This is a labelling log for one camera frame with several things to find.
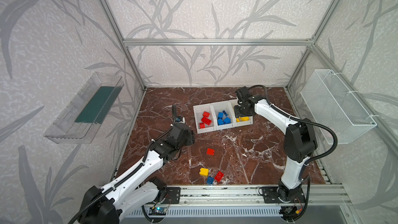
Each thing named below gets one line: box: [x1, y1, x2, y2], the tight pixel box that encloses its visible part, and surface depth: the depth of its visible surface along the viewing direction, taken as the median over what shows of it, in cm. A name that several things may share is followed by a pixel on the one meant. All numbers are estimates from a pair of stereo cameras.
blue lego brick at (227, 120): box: [222, 116, 232, 124], surface depth 101 cm
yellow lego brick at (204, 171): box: [199, 167, 209, 177], surface depth 81 cm
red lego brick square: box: [206, 147, 216, 156], surface depth 88 cm
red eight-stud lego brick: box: [201, 116, 212, 126], surface depth 102 cm
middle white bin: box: [210, 100, 236, 131], surface depth 103 cm
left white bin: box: [192, 103, 217, 134], surface depth 101 cm
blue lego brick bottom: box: [206, 175, 215, 185], surface depth 79 cm
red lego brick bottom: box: [214, 170, 224, 182], surface depth 80 cm
